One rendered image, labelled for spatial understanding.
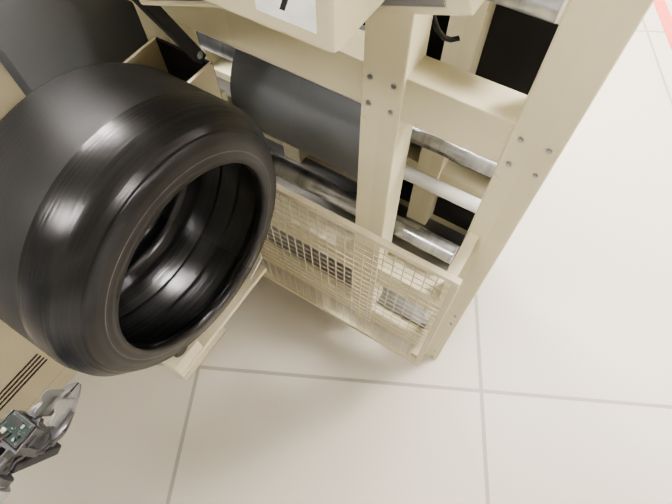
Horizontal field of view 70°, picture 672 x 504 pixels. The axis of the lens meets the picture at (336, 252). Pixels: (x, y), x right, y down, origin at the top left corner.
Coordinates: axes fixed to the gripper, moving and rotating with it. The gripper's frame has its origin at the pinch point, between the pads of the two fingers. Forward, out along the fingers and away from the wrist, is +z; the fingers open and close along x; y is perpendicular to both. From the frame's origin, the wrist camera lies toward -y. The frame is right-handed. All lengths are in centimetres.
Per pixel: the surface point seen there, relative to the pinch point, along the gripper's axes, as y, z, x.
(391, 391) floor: -101, 60, -54
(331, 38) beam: 65, 51, -33
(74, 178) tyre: 47, 25, -5
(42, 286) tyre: 38.2, 11.3, -6.6
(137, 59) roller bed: 18, 70, 40
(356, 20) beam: 65, 55, -33
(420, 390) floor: -100, 67, -64
